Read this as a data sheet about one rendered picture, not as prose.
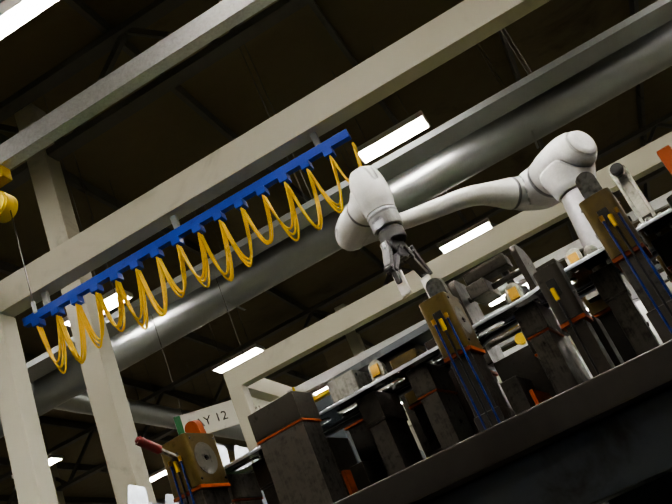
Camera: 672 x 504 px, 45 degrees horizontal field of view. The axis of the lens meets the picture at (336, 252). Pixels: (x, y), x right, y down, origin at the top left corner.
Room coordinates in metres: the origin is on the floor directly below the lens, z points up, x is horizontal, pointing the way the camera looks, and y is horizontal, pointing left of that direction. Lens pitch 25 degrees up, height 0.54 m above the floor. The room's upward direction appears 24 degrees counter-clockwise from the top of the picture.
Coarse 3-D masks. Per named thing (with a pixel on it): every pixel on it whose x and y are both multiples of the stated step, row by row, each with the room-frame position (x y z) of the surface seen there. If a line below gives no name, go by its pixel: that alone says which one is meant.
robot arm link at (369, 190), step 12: (360, 168) 2.02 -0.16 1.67; (372, 168) 2.03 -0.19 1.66; (360, 180) 2.01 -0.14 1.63; (372, 180) 2.01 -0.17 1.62; (384, 180) 2.04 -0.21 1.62; (360, 192) 2.02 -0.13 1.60; (372, 192) 2.01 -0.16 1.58; (384, 192) 2.02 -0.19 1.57; (348, 204) 2.10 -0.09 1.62; (360, 204) 2.03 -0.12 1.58; (372, 204) 2.02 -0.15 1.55; (384, 204) 2.02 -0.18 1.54; (360, 216) 2.07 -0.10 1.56
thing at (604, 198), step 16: (608, 192) 1.30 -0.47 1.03; (592, 208) 1.31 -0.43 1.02; (608, 208) 1.31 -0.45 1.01; (592, 224) 1.32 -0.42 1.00; (608, 224) 1.31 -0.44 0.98; (624, 224) 1.30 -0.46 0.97; (608, 240) 1.32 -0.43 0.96; (624, 240) 1.30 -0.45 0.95; (640, 240) 1.31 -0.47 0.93; (608, 256) 1.33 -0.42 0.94; (624, 256) 1.31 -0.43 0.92; (640, 256) 1.31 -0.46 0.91; (624, 272) 1.33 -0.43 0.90; (640, 272) 1.32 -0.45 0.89; (656, 272) 1.30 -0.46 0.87; (640, 288) 1.32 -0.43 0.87; (656, 288) 1.30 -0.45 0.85; (656, 304) 1.31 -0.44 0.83; (656, 320) 1.32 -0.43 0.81
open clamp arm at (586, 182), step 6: (582, 174) 1.37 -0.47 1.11; (588, 174) 1.37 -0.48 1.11; (576, 180) 1.38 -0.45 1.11; (582, 180) 1.37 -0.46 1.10; (588, 180) 1.37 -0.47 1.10; (594, 180) 1.37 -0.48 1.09; (582, 186) 1.38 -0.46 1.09; (588, 186) 1.38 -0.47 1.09; (594, 186) 1.37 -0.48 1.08; (600, 186) 1.37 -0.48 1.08; (582, 192) 1.38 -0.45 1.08; (588, 192) 1.38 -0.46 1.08; (594, 192) 1.38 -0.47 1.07
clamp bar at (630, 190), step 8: (616, 168) 1.64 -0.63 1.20; (624, 168) 1.66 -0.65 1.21; (616, 176) 1.68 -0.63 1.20; (624, 176) 1.67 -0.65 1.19; (616, 184) 1.67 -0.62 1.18; (624, 184) 1.67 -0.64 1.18; (632, 184) 1.66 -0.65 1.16; (624, 192) 1.66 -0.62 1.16; (632, 192) 1.67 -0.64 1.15; (640, 192) 1.65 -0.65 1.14; (632, 200) 1.67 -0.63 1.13; (640, 200) 1.66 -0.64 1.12; (632, 208) 1.66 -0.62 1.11; (640, 208) 1.66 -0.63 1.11; (648, 208) 1.64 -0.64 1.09; (640, 216) 1.65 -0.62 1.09; (648, 216) 1.66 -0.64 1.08
